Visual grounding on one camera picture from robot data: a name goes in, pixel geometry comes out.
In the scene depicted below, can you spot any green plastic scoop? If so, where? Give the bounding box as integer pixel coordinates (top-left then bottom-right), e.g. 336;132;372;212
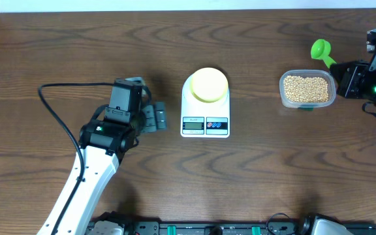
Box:
310;39;336;69

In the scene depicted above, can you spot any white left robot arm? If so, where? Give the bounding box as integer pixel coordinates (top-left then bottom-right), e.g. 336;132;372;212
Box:
39;77;166;234

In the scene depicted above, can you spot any white digital kitchen scale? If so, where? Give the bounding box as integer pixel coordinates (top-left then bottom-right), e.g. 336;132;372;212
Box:
180;75;230;138

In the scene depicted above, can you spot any yellow plastic bowl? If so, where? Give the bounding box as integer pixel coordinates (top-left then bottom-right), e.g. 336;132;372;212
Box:
189;67;228;103

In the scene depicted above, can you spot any clear container of soybeans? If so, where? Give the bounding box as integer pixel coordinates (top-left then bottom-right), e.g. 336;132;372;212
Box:
279;69;336;109

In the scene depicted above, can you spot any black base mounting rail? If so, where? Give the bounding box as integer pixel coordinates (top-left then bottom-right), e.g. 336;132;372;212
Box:
85;211;376;235

